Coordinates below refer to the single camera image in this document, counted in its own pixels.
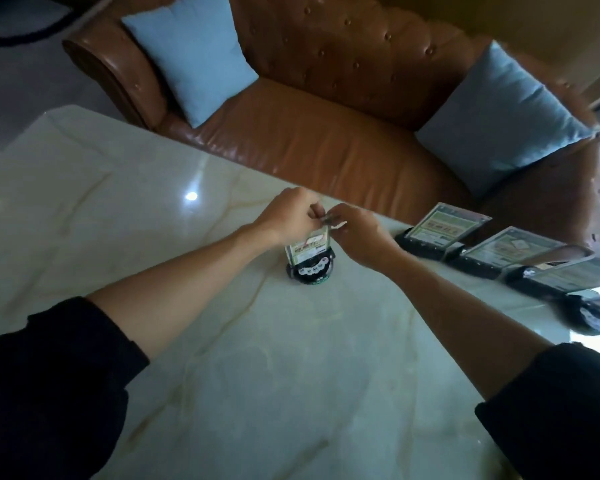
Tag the person's right hand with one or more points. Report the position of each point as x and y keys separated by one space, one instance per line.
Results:
x=362 y=234

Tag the person's left hand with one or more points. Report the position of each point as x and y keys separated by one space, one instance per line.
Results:
x=290 y=214

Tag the acrylic table sign stand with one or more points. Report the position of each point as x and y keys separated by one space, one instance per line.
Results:
x=580 y=274
x=445 y=224
x=510 y=247
x=592 y=317
x=307 y=252

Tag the person's right forearm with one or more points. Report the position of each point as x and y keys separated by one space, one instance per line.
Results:
x=460 y=319

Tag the person's left forearm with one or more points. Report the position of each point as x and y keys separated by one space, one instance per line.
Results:
x=180 y=289

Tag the person's black sweater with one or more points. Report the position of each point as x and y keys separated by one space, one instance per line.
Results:
x=45 y=394

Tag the brown leather sofa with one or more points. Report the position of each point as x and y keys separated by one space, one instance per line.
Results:
x=330 y=144

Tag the light blue cushion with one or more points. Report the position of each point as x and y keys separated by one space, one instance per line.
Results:
x=500 y=119
x=195 y=54

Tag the pale marble table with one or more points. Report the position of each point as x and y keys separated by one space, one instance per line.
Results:
x=80 y=194

